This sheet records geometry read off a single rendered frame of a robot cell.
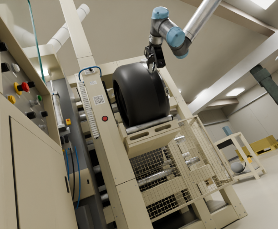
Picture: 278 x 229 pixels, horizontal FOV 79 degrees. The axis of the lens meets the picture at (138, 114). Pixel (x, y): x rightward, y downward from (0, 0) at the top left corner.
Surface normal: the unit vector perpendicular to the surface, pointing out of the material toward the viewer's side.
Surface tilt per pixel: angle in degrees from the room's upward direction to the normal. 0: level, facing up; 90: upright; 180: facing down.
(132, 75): 84
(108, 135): 90
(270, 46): 90
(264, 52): 90
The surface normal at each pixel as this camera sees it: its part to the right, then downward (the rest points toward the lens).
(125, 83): -0.54, -0.14
